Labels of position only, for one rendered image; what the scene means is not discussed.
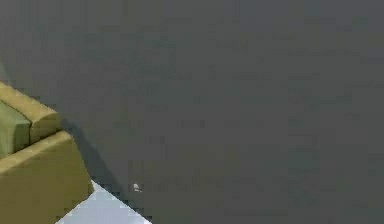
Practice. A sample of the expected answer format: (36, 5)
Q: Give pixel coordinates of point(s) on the green sofa cushion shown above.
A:
(11, 130)

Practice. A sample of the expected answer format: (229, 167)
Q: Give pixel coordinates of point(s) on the olive yellow sofa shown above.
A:
(43, 173)

